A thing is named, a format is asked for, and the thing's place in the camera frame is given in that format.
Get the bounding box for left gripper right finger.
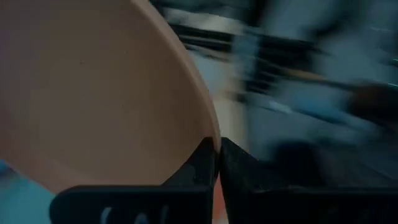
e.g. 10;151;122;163
219;137;398;224

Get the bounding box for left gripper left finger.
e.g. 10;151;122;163
49;138;218;224

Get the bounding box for orange plate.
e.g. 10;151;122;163
212;174;229;224

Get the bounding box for peach plate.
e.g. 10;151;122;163
0;0;222;195

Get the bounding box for light teal plate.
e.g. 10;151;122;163
0;159;57;224

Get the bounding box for black aluminium table frame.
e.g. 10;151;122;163
167;23;330;103

